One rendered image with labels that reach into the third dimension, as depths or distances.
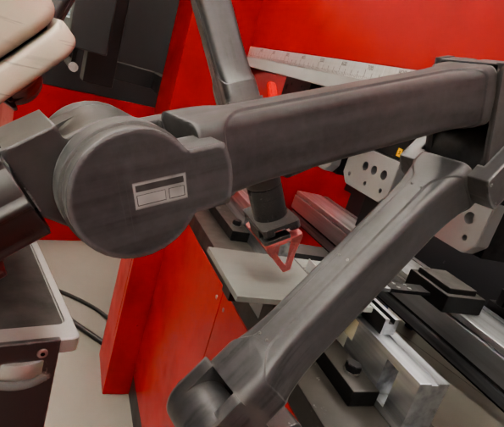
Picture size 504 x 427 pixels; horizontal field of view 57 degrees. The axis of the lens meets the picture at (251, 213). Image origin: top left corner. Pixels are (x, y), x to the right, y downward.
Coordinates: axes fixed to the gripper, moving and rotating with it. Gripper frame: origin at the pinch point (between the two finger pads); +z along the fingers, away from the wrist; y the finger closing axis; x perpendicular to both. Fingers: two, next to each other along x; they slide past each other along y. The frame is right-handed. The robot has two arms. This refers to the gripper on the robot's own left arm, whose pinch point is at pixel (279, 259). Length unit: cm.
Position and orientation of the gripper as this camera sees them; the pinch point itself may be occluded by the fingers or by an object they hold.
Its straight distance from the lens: 81.7
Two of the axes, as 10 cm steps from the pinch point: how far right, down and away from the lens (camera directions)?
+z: 2.0, 8.7, 4.5
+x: -9.2, 3.2, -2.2
